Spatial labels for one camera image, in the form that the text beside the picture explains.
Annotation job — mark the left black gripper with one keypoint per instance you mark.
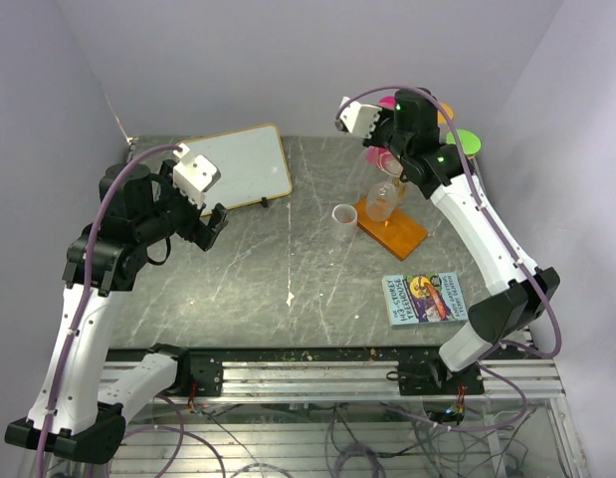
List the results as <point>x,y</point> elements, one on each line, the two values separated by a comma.
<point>199,232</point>

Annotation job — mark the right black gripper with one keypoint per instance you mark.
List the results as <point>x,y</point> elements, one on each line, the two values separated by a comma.
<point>373,139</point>

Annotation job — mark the pink plastic goblet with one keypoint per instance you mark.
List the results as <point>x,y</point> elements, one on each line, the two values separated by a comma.
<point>375,154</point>

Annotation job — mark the orange plastic goblet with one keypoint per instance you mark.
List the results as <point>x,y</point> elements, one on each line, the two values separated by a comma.
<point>442,121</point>

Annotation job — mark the clear round wine glass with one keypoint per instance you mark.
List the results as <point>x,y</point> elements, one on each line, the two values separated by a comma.
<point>385,195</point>

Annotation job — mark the green plastic goblet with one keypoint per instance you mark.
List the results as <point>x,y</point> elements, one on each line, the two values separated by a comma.
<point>470,142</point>

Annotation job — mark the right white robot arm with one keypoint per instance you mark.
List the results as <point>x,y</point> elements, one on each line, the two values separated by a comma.
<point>423,138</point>

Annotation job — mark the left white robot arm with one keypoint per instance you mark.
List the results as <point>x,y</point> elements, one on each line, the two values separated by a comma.
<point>72,417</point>

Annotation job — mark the wooden rack base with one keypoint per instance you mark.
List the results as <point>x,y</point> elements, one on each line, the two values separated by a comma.
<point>399,234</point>

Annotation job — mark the yellow framed whiteboard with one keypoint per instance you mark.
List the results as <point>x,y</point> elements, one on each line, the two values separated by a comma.
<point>251,163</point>

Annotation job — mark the treehouse story book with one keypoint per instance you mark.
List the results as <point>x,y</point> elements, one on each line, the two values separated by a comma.
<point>420,299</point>

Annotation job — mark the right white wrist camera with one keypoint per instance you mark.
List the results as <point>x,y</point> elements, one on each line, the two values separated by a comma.
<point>356,118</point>

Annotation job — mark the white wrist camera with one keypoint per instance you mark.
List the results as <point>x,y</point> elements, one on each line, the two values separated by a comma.
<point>193,174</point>
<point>356,118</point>

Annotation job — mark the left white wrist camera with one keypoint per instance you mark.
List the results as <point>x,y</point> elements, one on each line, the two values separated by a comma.
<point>193,174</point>

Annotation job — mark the gold wire glass rack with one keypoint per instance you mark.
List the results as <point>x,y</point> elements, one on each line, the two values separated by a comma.
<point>427,171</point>

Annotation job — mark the aluminium mounting rail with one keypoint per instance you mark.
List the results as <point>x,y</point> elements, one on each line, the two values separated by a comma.
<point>311,380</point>

